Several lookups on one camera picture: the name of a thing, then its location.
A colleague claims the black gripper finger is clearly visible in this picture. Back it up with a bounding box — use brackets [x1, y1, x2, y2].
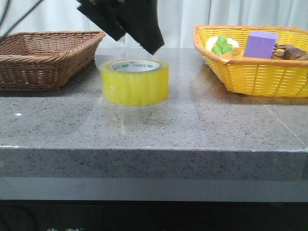
[113, 0, 164, 54]
[77, 0, 126, 41]

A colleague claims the yellow packing tape roll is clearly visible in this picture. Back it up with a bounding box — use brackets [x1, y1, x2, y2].
[101, 59, 169, 106]

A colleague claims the white curtain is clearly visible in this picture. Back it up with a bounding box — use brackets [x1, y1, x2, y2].
[0, 0, 308, 48]

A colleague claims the brown wicker basket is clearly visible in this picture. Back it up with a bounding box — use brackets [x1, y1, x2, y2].
[0, 31, 106, 91]

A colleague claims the green leaf toy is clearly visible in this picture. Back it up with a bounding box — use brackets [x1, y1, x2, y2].
[211, 36, 232, 56]

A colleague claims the orange carrot toy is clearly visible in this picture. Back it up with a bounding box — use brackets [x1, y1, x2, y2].
[220, 48, 241, 59]

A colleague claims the purple foam block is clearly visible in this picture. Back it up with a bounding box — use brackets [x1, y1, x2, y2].
[244, 31, 278, 59]

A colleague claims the yellow woven basket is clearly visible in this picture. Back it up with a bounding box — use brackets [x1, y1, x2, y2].
[193, 25, 308, 98]

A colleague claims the brown wooden animal figure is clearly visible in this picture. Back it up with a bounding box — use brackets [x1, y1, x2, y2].
[272, 43, 308, 61]

